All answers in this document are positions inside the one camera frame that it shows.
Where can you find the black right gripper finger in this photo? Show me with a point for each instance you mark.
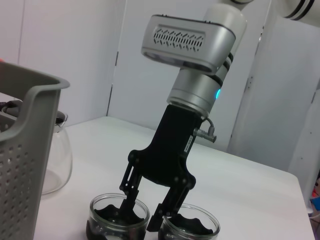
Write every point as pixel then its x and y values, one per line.
pixel 172 200
pixel 131 185

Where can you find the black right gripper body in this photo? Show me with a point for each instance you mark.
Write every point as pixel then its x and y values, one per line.
pixel 170 150

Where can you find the grey perforated storage bin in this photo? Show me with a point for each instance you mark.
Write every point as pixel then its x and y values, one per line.
pixel 20 175

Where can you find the glass teapot black lid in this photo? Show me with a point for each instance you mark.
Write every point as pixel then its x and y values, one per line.
pixel 62 150

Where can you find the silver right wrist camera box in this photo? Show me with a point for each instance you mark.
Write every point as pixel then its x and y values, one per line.
pixel 187 37

